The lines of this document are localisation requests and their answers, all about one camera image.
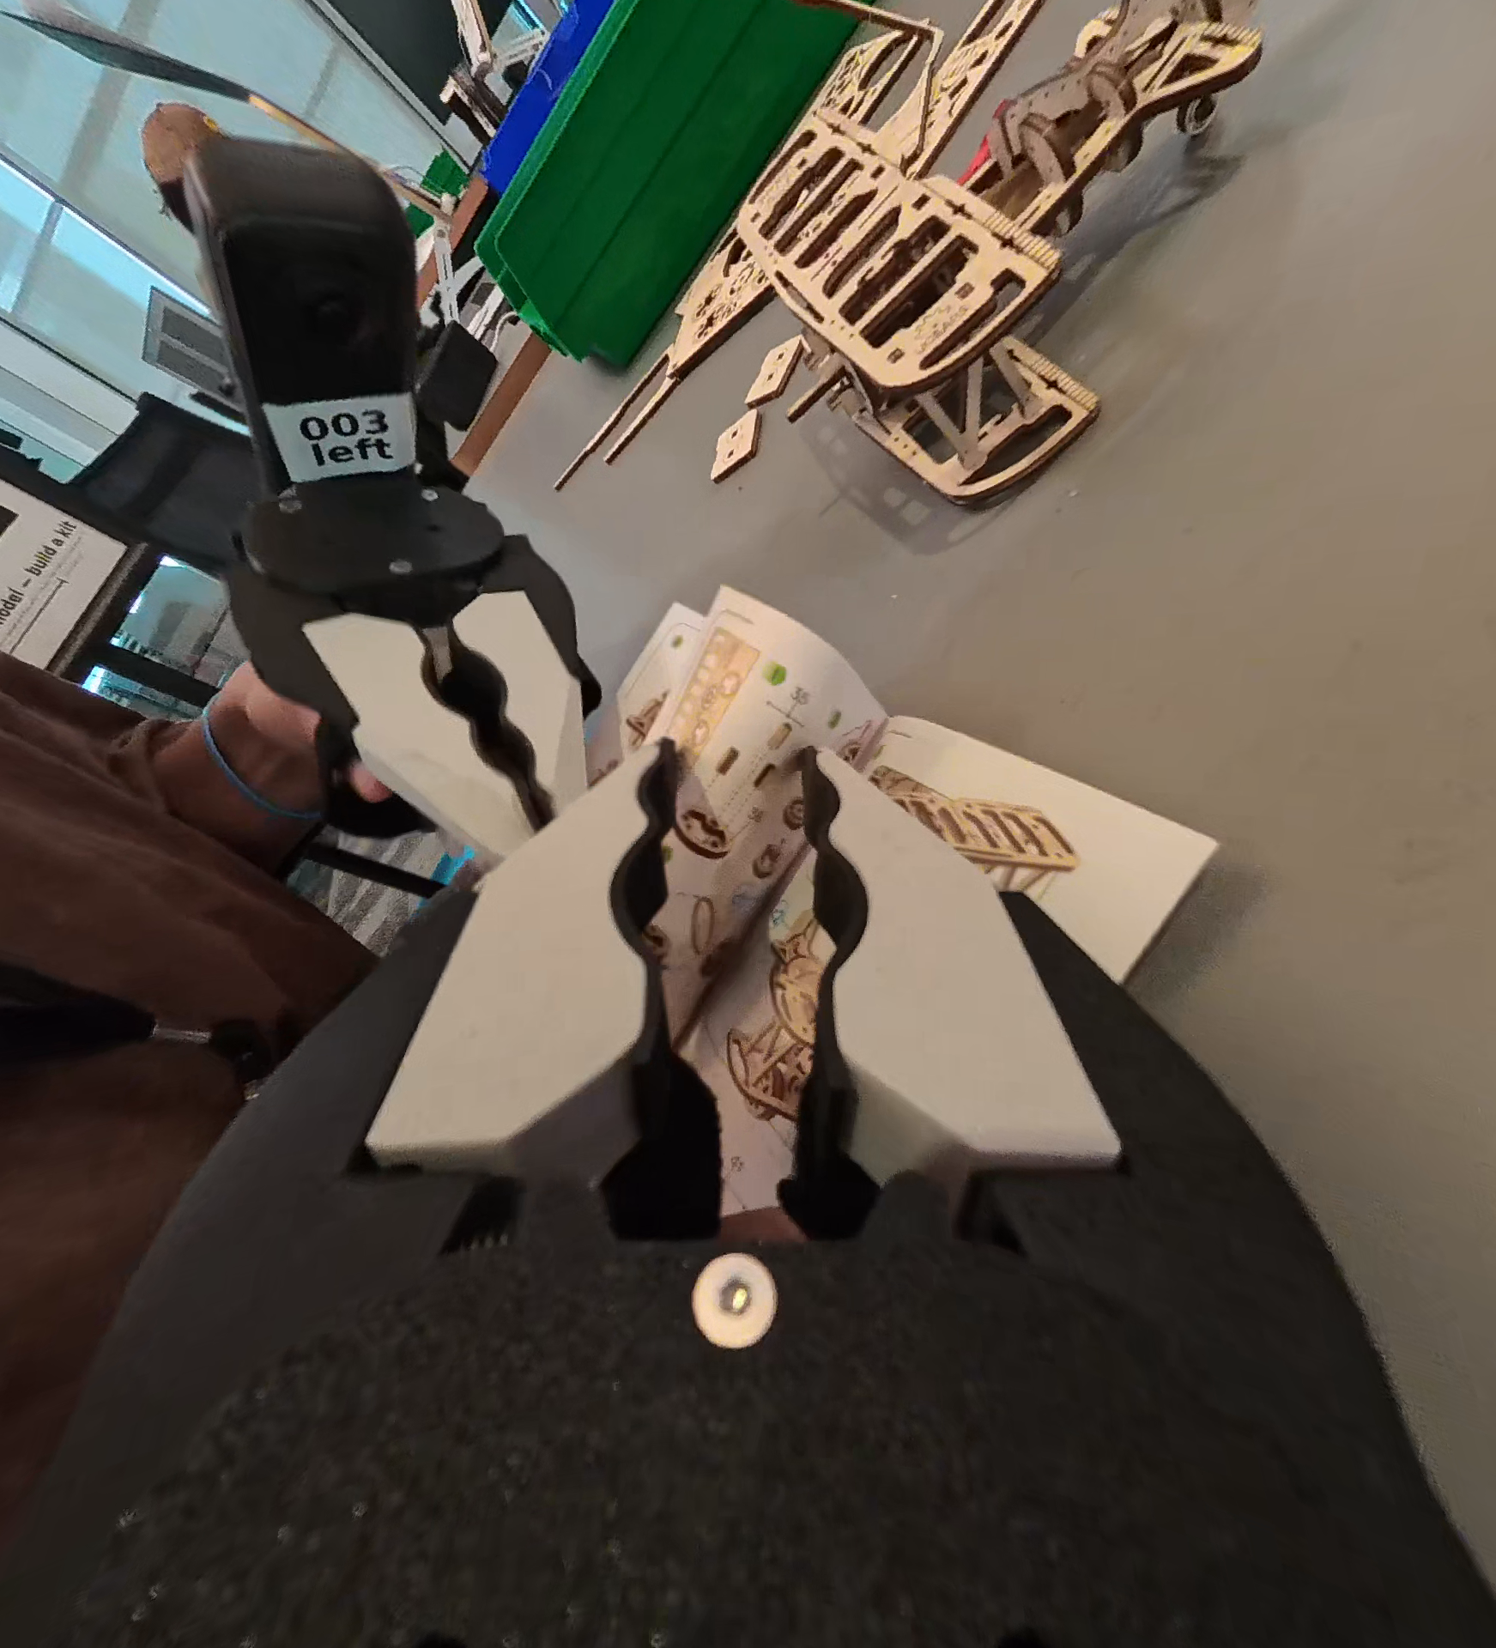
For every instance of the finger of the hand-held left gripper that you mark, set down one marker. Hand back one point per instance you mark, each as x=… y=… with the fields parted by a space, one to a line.
x=399 y=721
x=529 y=684

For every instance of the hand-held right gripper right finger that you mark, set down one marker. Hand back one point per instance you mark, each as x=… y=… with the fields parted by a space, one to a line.
x=953 y=1018

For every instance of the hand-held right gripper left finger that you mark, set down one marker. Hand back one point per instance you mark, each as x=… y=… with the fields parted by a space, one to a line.
x=503 y=1018

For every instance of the wooden gear parts sheet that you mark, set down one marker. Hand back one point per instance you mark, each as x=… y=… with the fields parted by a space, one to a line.
x=715 y=323

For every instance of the person's left forearm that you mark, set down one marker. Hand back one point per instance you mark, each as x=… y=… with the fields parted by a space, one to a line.
x=77 y=799

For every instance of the grey desk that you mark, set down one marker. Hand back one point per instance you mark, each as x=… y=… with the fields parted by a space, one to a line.
x=1339 y=644

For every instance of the person's left hand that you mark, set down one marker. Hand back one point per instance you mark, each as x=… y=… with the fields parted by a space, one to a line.
x=270 y=747

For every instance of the open instruction booklet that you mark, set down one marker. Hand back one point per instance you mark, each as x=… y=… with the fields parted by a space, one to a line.
x=1082 y=889

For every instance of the blue wrist band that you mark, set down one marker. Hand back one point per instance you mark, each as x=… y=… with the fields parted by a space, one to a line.
x=222 y=766

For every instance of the wooden edged side table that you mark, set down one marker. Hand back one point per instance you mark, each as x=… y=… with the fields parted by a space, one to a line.
x=503 y=409

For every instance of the small wooden two-hole plate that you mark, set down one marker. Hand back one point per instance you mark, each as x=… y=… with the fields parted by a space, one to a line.
x=773 y=373
x=736 y=447

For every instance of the blue plastic bin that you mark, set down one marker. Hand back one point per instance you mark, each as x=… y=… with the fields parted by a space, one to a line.
x=555 y=78

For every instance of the white sign board black marker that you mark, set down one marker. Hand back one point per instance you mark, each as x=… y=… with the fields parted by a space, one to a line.
x=39 y=566

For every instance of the green plastic bin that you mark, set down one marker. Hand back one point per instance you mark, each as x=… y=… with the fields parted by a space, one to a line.
x=696 y=168

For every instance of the person's brown clothing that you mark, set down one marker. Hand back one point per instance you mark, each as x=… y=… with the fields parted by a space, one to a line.
x=51 y=1223

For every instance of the wooden biplane model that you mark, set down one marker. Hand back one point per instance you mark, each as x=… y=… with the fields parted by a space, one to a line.
x=901 y=258

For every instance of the wooden wheel parts sheet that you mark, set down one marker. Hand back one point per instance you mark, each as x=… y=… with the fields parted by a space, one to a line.
x=870 y=78

